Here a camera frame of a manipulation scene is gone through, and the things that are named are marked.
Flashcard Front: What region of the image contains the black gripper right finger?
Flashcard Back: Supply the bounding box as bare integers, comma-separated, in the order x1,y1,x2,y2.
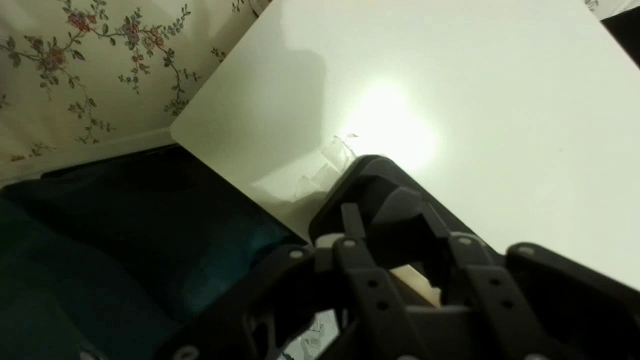
372,154,640,360

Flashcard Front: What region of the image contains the teal cloth bag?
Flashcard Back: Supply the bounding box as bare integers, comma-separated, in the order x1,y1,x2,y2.
0,192,292,360

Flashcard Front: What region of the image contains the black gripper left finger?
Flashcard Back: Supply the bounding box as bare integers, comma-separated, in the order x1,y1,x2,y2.
159,154,433,360

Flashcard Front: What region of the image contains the floral white bedsheet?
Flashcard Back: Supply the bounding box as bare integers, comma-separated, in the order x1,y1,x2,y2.
0,0,275,186

